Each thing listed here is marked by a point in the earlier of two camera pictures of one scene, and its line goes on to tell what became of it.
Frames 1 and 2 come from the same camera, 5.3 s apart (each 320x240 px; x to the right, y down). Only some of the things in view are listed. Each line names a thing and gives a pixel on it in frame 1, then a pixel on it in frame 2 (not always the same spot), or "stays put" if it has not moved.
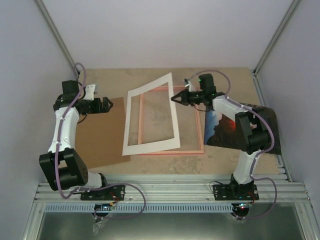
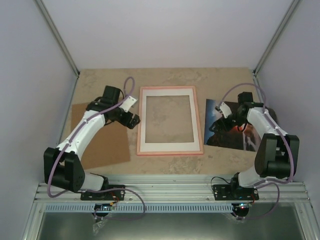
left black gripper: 98,109 to 133,122
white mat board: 153,146 to 168,147
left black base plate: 115,192 stays put
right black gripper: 184,101 to 219,126
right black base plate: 235,192 stays put
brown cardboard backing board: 99,136 stays put
